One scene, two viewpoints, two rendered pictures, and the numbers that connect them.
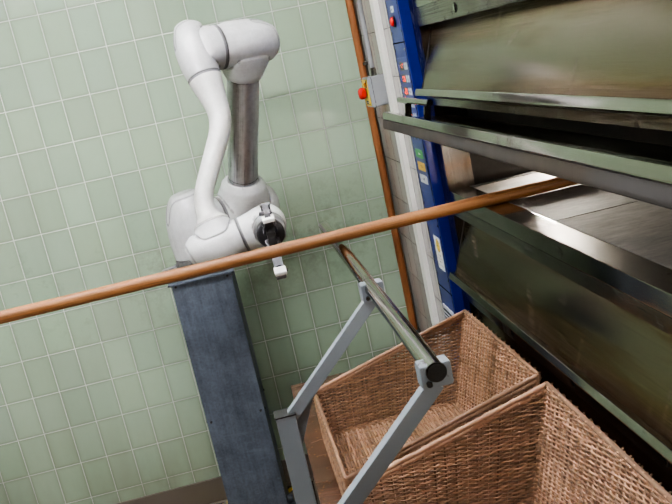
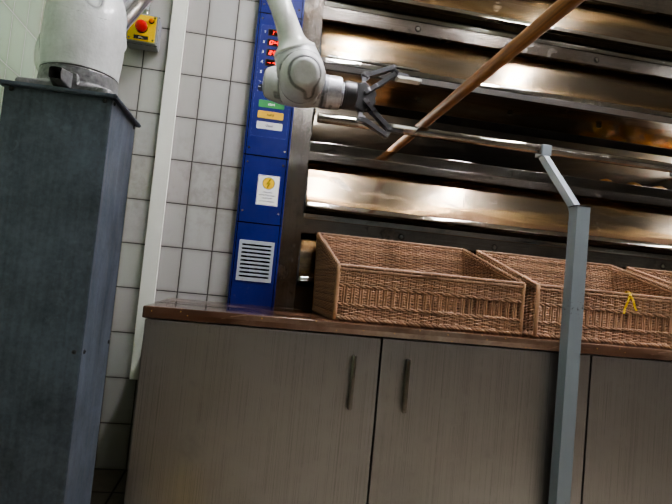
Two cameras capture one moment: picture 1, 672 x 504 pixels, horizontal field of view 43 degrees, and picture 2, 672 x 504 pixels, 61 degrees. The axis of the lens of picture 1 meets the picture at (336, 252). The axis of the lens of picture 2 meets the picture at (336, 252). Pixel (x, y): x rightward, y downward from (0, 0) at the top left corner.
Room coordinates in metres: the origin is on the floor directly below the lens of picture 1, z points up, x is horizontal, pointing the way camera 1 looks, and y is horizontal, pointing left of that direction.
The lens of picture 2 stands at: (2.33, 1.67, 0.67)
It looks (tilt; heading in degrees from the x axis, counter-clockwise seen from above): 3 degrees up; 266
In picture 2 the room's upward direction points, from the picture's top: 5 degrees clockwise
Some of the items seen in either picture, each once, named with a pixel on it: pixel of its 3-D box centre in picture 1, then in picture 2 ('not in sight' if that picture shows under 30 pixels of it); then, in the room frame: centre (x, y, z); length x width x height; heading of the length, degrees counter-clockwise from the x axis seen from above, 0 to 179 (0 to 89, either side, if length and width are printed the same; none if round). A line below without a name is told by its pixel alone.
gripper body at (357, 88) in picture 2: (271, 234); (358, 96); (2.22, 0.16, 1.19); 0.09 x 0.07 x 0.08; 5
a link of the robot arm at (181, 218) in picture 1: (193, 222); (85, 28); (2.84, 0.45, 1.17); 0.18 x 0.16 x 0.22; 119
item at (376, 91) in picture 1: (376, 90); (143, 32); (2.93, -0.25, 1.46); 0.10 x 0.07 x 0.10; 6
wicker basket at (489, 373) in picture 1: (418, 410); (408, 278); (1.98, -0.12, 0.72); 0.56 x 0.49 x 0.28; 6
